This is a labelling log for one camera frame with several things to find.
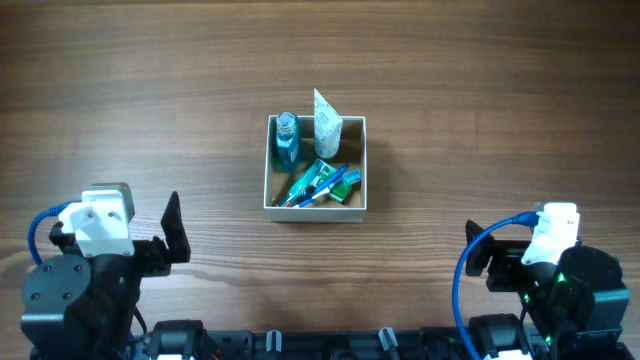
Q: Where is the blue mouthwash bottle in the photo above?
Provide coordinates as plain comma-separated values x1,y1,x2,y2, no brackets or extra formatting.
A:
276,112,300,173

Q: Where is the green white small packet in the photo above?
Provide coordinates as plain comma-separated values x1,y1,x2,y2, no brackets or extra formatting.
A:
312,159,352,203

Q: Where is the Colgate toothpaste tube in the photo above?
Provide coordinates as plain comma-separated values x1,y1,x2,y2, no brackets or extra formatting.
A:
278,159,326,207

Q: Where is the blue disposable razor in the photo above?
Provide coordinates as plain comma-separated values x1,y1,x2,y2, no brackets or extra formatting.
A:
295,164,349,208

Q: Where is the blue white toothbrush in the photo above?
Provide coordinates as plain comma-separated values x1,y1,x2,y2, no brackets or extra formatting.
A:
293,166,362,208

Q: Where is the white lotion tube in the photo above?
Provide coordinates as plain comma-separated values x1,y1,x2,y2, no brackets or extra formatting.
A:
314,89,343,159

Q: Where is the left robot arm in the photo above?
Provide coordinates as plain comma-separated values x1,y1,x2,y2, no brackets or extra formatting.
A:
20,183,203,359

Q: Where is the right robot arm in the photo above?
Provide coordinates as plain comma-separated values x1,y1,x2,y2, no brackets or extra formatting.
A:
452,221,632,359

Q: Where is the white cardboard box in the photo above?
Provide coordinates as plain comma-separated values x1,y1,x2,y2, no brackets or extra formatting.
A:
262,115,369,223

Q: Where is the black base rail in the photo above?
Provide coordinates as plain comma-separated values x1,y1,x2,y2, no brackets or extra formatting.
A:
23,314,632,360

